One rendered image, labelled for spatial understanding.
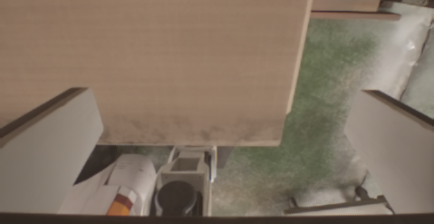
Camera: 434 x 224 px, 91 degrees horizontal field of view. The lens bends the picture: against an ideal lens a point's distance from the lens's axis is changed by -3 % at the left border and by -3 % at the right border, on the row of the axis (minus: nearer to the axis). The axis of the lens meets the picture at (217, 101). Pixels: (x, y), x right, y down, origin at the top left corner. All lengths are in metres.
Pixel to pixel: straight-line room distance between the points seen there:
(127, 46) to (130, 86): 0.04
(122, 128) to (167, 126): 0.04
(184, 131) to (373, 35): 1.46
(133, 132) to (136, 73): 0.07
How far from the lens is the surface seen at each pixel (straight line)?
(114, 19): 0.19
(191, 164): 0.88
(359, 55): 1.60
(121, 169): 1.34
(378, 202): 2.30
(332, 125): 1.79
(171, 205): 0.59
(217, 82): 0.19
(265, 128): 0.22
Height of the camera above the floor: 1.27
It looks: 60 degrees down
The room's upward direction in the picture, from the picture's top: 179 degrees clockwise
